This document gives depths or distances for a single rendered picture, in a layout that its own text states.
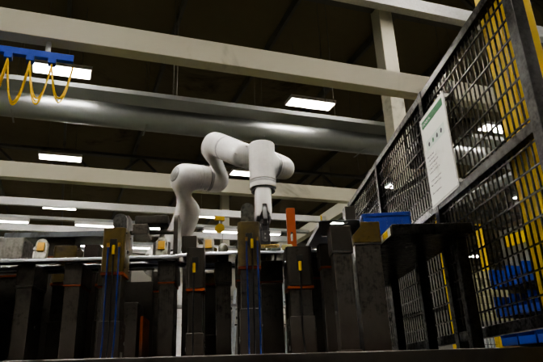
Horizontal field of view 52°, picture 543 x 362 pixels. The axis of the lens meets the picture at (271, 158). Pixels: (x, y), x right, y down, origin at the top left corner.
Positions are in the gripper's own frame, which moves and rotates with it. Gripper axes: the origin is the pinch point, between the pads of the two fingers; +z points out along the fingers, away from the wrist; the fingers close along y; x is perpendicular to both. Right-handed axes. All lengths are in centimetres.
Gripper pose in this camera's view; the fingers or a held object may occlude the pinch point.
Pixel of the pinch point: (264, 238)
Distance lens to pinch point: 170.9
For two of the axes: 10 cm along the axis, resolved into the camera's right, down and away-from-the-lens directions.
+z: 0.4, 9.3, -3.7
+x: 10.0, -0.1, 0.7
